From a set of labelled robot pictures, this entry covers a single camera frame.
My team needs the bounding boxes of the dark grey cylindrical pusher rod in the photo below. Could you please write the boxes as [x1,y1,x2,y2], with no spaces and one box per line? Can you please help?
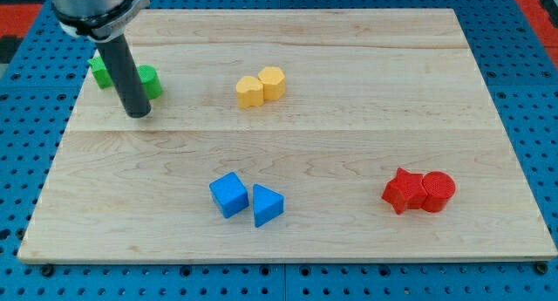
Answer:
[96,35,151,119]

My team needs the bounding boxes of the green star block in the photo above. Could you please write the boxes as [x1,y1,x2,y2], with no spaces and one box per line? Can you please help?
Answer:
[88,56,113,89]

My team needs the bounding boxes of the red star block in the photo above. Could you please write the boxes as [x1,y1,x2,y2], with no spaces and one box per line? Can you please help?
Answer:
[382,168,428,215]

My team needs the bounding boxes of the green cylinder block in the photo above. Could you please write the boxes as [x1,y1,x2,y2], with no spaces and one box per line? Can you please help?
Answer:
[137,65,162,99]

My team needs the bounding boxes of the yellow heart block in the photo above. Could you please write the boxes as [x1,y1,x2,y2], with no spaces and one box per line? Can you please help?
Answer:
[235,76,264,108]

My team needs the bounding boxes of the yellow hexagon block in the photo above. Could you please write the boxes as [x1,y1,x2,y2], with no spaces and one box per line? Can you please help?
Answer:
[258,66,286,100]

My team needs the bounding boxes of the blue cube block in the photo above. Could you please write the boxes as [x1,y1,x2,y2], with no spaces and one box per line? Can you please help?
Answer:
[209,172,249,219]

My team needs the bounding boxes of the blue triangle block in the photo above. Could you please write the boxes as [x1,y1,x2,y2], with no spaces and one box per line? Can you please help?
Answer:
[253,184,284,228]

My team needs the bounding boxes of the light wooden board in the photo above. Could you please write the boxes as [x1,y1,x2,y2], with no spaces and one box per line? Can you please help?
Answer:
[18,9,557,264]

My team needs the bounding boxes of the red cylinder block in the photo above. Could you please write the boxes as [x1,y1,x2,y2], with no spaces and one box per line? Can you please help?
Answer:
[422,171,456,212]

